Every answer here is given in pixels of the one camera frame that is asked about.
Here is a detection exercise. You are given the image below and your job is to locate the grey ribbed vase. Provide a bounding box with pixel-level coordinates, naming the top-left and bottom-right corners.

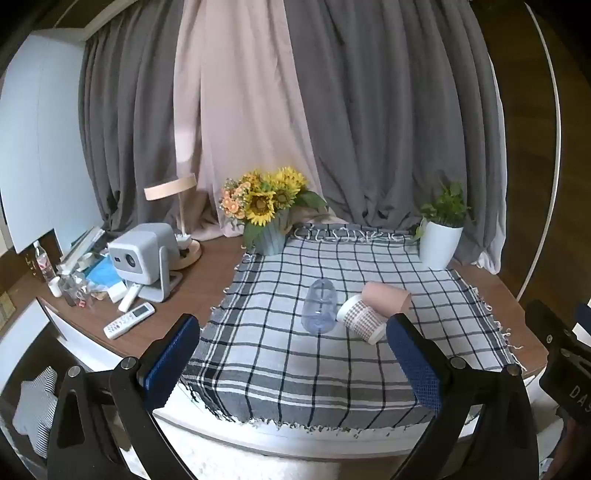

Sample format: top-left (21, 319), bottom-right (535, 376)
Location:
top-left (253, 210), bottom-right (293, 256)

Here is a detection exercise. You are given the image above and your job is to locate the clear plastic cup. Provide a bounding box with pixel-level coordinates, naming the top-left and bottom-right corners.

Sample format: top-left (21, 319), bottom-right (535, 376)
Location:
top-left (301, 278), bottom-right (339, 334)

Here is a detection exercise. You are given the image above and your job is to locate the white patterned paper cup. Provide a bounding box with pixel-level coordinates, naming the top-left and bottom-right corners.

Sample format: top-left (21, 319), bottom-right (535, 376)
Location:
top-left (335, 295), bottom-right (387, 344)

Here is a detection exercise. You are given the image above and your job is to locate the slim white remote control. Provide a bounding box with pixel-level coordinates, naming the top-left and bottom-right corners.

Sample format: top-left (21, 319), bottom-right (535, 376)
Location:
top-left (118, 283), bottom-right (145, 313)

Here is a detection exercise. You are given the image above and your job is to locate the sunflower bouquet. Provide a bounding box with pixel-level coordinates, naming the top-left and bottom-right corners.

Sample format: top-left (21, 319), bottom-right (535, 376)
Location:
top-left (219, 166), bottom-right (328, 250)

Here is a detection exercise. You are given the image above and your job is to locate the grey white projector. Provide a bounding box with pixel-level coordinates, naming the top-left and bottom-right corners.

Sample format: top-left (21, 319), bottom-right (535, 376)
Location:
top-left (108, 222), bottom-right (184, 303)

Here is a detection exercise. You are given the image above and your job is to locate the pink round desk lamp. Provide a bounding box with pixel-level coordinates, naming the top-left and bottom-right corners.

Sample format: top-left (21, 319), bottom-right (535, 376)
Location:
top-left (144, 173), bottom-right (203, 271)

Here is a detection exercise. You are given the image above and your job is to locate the white button remote control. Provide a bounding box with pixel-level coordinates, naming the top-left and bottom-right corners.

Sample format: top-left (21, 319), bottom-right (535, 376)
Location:
top-left (103, 302), bottom-right (155, 340)

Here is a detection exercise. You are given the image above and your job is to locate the white fluffy rug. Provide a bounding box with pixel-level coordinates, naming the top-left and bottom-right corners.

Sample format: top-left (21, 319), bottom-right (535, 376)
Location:
top-left (113, 413), bottom-right (419, 480)

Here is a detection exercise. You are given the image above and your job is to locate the pink paper cup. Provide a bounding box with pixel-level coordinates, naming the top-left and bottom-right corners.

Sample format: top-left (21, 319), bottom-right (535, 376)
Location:
top-left (361, 281), bottom-right (413, 317)

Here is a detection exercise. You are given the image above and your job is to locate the clear water bottle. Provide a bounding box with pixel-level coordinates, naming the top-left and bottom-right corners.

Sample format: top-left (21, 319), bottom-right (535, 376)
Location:
top-left (31, 241), bottom-right (57, 283)

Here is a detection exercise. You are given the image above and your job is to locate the pale pink curtain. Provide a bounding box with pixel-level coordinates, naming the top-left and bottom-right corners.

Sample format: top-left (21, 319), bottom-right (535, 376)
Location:
top-left (173, 0), bottom-right (333, 241)

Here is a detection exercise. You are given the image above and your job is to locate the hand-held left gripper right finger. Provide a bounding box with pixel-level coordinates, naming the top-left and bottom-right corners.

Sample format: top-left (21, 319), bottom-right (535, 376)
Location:
top-left (385, 313), bottom-right (541, 480)

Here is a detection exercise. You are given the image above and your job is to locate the white thin frame strip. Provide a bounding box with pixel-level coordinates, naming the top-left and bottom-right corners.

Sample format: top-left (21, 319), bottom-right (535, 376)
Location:
top-left (516, 0), bottom-right (563, 303)

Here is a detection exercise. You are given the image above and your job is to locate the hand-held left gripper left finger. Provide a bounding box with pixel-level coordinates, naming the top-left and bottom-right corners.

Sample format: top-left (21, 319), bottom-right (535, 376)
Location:
top-left (46, 313), bottom-right (201, 480)

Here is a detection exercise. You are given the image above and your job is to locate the blue packet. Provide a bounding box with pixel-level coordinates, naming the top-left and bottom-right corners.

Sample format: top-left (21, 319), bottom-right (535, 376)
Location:
top-left (85, 262), bottom-right (122, 291)

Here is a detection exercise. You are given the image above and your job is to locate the green leafy plant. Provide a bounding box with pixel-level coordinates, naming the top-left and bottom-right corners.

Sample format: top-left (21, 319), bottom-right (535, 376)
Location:
top-left (413, 181), bottom-right (474, 241)

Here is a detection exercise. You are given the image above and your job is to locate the grey curtain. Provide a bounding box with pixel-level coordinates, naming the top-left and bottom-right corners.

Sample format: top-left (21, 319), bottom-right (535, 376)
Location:
top-left (78, 0), bottom-right (185, 236)
top-left (281, 0), bottom-right (506, 274)

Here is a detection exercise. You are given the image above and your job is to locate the checked grey white tablecloth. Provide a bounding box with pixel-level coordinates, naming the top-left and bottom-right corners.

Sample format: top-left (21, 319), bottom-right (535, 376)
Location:
top-left (180, 224), bottom-right (527, 429)

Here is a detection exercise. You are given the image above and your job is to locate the striped cloth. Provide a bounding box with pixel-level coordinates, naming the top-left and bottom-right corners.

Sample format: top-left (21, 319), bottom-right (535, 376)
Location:
top-left (11, 367), bottom-right (59, 460)

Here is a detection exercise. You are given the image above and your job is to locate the white plant pot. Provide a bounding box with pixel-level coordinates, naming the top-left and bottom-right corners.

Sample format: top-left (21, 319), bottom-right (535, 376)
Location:
top-left (419, 217), bottom-right (464, 270)

